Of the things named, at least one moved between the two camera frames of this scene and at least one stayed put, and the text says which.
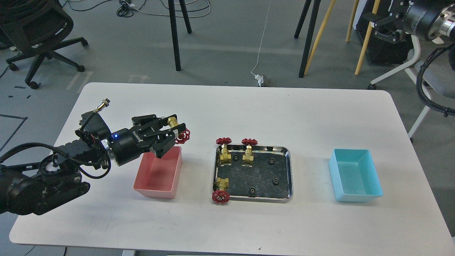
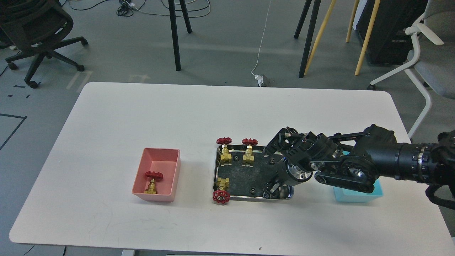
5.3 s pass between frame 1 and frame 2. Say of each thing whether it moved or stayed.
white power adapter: stayed
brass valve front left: stayed
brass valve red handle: moved
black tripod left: stayed
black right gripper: moved
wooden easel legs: stayed
